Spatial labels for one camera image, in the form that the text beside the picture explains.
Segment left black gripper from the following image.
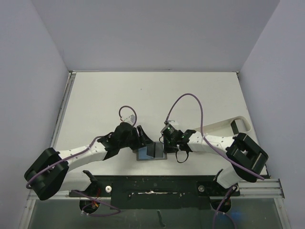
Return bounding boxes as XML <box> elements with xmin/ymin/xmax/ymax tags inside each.
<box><xmin>119</xmin><ymin>125</ymin><xmax>153</xmax><ymax>150</ymax></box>

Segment grey card holder wallet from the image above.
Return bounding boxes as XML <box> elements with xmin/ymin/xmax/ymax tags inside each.
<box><xmin>136</xmin><ymin>146</ymin><xmax>167</xmax><ymax>161</ymax></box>

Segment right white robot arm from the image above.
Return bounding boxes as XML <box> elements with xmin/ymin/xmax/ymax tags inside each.
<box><xmin>161</xmin><ymin>123</ymin><xmax>269</xmax><ymax>195</ymax></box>

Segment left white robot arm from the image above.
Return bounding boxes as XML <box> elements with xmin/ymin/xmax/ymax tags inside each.
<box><xmin>24</xmin><ymin>122</ymin><xmax>153</xmax><ymax>200</ymax></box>

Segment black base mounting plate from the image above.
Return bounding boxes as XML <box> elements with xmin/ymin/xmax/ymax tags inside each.
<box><xmin>83</xmin><ymin>176</ymin><xmax>228</xmax><ymax>209</ymax></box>

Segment white plastic tray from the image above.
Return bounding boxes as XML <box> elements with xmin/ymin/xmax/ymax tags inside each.
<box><xmin>203</xmin><ymin>116</ymin><xmax>251</xmax><ymax>137</ymax></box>

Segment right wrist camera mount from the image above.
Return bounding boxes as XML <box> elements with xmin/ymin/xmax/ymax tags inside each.
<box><xmin>164</xmin><ymin>120</ymin><xmax>179</xmax><ymax>128</ymax></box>

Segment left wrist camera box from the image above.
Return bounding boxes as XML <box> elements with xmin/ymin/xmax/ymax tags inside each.
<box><xmin>122</xmin><ymin>114</ymin><xmax>135</xmax><ymax>125</ymax></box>

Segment aluminium rail frame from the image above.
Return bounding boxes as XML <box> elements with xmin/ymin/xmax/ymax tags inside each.
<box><xmin>19</xmin><ymin>70</ymin><xmax>285</xmax><ymax>206</ymax></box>

